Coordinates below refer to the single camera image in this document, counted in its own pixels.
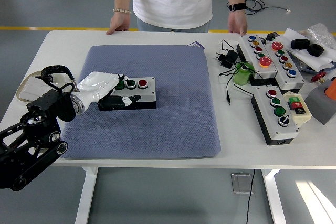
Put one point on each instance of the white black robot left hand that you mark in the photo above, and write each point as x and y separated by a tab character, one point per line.
97	85

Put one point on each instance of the person's right hand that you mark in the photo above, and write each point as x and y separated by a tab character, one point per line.
119	23

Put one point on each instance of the person's left hand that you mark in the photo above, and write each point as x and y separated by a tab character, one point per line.
237	22

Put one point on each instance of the four-button white control box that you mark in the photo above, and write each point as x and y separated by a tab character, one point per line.
280	110
143	83

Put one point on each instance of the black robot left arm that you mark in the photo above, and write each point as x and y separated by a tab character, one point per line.
52	103

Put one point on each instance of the five-button box plain red stop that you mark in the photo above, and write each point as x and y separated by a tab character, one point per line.
277	46

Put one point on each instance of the five-button box yellow-ringed stop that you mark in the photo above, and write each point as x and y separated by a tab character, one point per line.
265	61

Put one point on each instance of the black wrist watch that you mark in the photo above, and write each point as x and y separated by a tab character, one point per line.
237	6

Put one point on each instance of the small black device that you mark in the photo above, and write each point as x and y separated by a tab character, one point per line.
273	36

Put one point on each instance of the black power adapter plug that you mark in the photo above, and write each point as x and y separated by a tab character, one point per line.
228	60

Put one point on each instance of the purple edged card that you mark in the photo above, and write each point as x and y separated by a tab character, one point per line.
197	43

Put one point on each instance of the green plastic bottle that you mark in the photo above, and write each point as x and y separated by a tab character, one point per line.
240	77

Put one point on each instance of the white oval dish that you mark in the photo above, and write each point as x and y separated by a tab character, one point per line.
19	90

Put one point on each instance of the grey-blue honeycomb mat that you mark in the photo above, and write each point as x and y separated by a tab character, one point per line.
162	129

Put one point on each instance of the clear bubble wrap bag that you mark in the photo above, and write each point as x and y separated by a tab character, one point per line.
323	33

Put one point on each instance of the white foam sheet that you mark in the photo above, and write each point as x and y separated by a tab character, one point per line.
315	61

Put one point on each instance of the blue round plate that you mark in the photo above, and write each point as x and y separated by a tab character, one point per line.
312	71

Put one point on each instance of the white table leg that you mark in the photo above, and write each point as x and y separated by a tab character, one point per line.
85	197
274	200

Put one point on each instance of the orange cylinder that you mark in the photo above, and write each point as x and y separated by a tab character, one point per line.
332	90

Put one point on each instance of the grey block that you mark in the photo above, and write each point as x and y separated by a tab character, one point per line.
320	106

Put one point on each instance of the grey floor socket plate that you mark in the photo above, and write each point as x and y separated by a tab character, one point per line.
241	183

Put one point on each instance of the white wall switch plate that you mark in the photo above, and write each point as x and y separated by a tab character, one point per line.
34	89

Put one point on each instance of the cream switch green red keys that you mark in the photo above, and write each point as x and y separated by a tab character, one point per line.
296	103

